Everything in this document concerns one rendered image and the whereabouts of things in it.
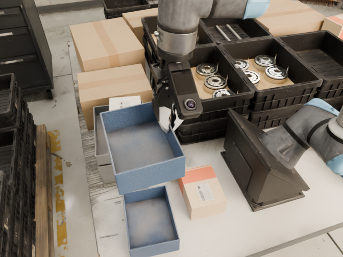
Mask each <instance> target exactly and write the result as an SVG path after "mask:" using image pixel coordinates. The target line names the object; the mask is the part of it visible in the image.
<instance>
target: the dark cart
mask: <svg viewBox="0 0 343 257"><path fill-rule="evenodd" d="M8 73H13V74H14V75H15V81H16V82H17V86H18V87H20V88H21V90H22V94H27V93H33V92H38V91H44V90H46V93H47V95H48V97H49V99H51V98H53V96H52V91H51V89H53V88H54V82H53V65H52V54H51V51H50V48H49V45H48V42H47V39H46V36H45V32H44V29H43V26H42V23H41V20H40V17H39V14H38V11H37V7H36V4H35V1H34V0H0V75H1V74H8Z"/></svg>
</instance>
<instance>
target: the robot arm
mask: <svg viewBox="0 0 343 257"><path fill-rule="evenodd" d="M269 4H270V0H158V19H157V20H158V21H157V31H155V32H154V36H155V37H157V55H158V56H159V57H160V62H158V63H157V64H151V65H150V86H151V89H152V91H153V93H154V94H153V96H154V98H153V99H152V109H153V111H154V114H155V116H156V118H157V120H158V122H159V124H160V126H161V128H162V130H163V131H164V132H165V133H168V132H169V130H170V129H169V119H168V118H169V116H170V114H171V109H170V107H169V104H173V113H174V115H173V117H172V120H173V121H172V123H171V127H172V129H173V131H174V130H175V129H176V128H177V127H178V126H179V125H180V124H181V123H182V122H183V120H185V119H192V118H197V117H199V115H200V114H201V113H202V111H203V107H202V104H201V100H200V97H199V94H198V90H197V87H196V85H195V81H194V78H193V75H192V71H191V68H190V65H189V62H188V60H190V59H191V58H192V56H193V50H194V49H195V44H196V40H197V33H198V26H199V19H200V18H242V19H246V18H258V17H260V16H262V15H263V14H264V13H265V12H266V10H267V9H268V6H269ZM154 66H155V67H154ZM260 139H261V141H262V142H263V144H264V145H265V146H266V148H267V149H268V150H269V151H270V152H271V154H272V155H273V156H274V157H275V158H276V159H277V160H278V161H279V162H280V163H281V164H282V165H284V166H285V167H286V168H288V169H292V168H294V166H295V165H296V164H297V162H298V161H299V159H300V158H301V156H302V155H303V153H304V152H305V151H306V150H307V149H309V148H310V147H311V148H312V149H313V150H314V151H315V152H316V153H317V155H318V156H319V157H320V158H321V159H322V160H323V162H324V163H325V164H326V166H327V167H329V168H330V169H331V170H332V172H334V173H335V174H337V175H343V106H342V108H341V110H340V112H339V111H337V110H336V109H335V108H333V107H332V106H331V105H329V104H328V103H326V102H325V101H323V100H321V99H319V98H314V99H312V100H311V101H309V102H308V103H306V104H304V106H303V107H302V108H300V109H299V110H298V111H297V112H296V113H294V114H293V115H292V116H291V117H290V118H289V119H287V120H286V121H285V122H284V123H283V124H282V125H280V126H279V127H276V128H274V129H272V130H270V131H267V132H265V133H263V134H262V135H261V136H260Z"/></svg>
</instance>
